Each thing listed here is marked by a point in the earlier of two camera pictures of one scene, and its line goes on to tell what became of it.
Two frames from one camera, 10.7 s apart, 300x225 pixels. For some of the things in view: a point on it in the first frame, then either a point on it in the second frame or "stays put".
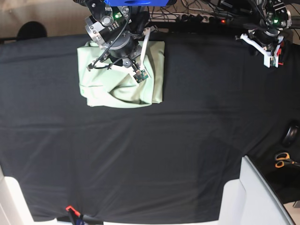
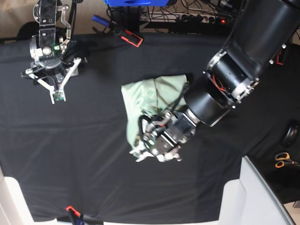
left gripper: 124,47 -> 55,78
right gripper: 268,39 -> 167,132
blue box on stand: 136,3 stays put
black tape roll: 291,136 stays put
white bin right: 251,199 stays put
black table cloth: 165,162 stays put
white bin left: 14,209 stays put
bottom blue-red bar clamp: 78,219 stays put
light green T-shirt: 117,87 -> 153,97
